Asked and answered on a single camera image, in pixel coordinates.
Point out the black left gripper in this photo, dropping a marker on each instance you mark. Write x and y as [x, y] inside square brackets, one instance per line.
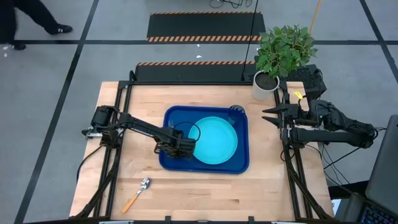
[183, 148]

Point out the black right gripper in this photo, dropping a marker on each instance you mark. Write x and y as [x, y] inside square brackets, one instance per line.
[293, 115]

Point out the teal round plate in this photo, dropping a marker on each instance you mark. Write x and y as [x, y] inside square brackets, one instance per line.
[217, 140]

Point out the dark blue plastic cup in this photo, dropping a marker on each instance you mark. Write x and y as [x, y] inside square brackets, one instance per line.
[236, 113]

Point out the dark blue plastic tray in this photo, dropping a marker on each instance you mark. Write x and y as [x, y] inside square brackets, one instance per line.
[242, 149]

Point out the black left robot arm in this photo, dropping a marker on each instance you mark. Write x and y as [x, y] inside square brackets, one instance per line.
[143, 127]

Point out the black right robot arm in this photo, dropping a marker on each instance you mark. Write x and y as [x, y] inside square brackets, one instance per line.
[326, 136]

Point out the white plant pot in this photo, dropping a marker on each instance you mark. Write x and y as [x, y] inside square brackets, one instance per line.
[259, 93]

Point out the yellow tag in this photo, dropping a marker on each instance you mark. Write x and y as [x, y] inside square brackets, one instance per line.
[298, 95]

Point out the black perforated box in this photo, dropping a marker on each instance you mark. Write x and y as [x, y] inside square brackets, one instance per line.
[311, 82]

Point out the green leafy plant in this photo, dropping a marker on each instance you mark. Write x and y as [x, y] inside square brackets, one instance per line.
[283, 49]

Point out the narrow black hazard-striped mat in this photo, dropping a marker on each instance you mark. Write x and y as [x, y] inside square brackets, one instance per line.
[186, 73]

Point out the large black hazard-striped mat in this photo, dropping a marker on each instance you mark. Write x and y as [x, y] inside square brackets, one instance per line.
[202, 26]

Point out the grey laptop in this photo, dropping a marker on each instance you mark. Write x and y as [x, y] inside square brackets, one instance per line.
[385, 171]

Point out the person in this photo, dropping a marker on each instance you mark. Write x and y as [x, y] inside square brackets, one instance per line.
[37, 12]

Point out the black aluminium table frame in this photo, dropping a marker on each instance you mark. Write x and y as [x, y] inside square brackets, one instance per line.
[199, 83]

